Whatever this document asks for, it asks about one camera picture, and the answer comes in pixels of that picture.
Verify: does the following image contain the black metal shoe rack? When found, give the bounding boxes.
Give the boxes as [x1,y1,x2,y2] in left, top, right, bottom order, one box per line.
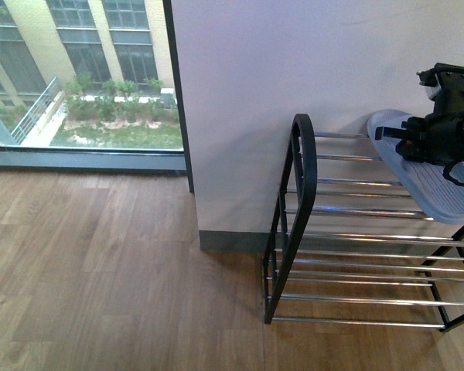
[262,114,464,332]

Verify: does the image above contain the left floor window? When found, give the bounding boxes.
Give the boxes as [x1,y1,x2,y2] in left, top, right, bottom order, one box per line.
[0,1,192,177]

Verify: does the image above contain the light blue slide sandal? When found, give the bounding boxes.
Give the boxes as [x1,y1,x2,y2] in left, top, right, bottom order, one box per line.
[367,109,464,224]

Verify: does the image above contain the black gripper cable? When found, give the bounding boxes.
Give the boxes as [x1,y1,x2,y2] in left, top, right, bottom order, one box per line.
[442,158,464,188]

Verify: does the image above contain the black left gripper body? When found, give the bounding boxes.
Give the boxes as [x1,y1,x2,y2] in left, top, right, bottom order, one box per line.
[396,63,464,165]

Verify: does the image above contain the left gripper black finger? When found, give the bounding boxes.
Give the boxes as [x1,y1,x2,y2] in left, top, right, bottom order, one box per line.
[374,126,408,140]

